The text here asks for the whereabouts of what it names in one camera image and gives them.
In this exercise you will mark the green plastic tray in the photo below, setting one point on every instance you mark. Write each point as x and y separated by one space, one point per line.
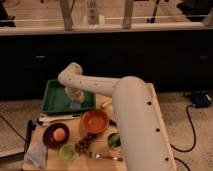
56 101

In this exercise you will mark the dark blue floor device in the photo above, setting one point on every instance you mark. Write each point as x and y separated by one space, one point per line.
199 99

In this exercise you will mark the silver fork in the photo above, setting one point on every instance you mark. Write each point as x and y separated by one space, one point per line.
99 156

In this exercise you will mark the dark cup with green vegetable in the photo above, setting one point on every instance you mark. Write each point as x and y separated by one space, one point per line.
113 140

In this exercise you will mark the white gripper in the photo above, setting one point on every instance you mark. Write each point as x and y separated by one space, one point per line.
75 94

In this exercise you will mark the dark red plate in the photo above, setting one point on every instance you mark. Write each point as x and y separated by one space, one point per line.
48 136

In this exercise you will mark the black-handled knife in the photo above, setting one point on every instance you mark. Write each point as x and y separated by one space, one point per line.
112 123

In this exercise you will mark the blue grey sponge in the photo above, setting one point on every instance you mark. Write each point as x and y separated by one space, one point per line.
74 104

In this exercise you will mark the white long-handled tool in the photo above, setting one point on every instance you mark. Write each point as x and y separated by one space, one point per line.
57 118

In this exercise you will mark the bunch of dark grapes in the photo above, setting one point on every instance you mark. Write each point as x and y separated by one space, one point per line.
83 144

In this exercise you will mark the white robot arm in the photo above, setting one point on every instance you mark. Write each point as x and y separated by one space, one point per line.
144 139

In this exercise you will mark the small green cup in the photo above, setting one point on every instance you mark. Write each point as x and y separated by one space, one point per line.
67 152

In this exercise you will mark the orange round fruit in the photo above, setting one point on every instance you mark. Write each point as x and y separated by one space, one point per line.
59 135

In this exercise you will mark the yellow banana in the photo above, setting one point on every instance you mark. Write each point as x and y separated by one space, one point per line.
106 104

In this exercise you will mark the grey folded cloth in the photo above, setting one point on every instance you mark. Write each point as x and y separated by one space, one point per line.
37 156

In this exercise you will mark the orange bowl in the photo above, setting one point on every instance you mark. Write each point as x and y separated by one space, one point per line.
95 121

